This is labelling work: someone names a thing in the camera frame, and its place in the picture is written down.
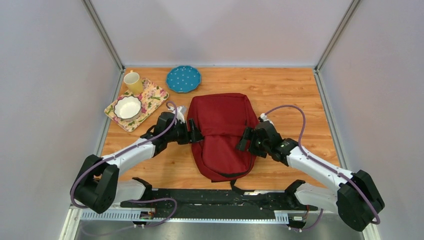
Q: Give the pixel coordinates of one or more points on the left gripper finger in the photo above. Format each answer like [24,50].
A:
[196,136]
[192,125]

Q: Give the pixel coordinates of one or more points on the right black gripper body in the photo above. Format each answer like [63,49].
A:
[259,148]

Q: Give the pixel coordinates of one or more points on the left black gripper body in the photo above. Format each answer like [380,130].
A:
[181,133]

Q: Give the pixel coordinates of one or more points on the red backpack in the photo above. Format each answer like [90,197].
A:
[222,119]

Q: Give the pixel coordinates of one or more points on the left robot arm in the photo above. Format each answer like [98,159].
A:
[97,184]

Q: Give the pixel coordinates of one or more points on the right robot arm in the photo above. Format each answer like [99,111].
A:
[352,195]

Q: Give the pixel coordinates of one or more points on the blue polka dot plate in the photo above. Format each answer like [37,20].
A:
[183,79]

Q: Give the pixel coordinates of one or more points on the white scalloped bowl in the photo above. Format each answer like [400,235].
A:
[128,108]

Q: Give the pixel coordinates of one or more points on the yellow mug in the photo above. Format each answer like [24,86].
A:
[133,82]

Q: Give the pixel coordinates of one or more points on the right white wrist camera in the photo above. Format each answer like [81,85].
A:
[263,118]

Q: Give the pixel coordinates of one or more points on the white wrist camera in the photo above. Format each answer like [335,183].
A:
[179,112]
[263,118]

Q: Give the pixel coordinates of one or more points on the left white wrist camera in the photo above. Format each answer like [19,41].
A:
[179,112]

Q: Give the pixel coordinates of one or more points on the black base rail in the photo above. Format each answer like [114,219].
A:
[218,205]

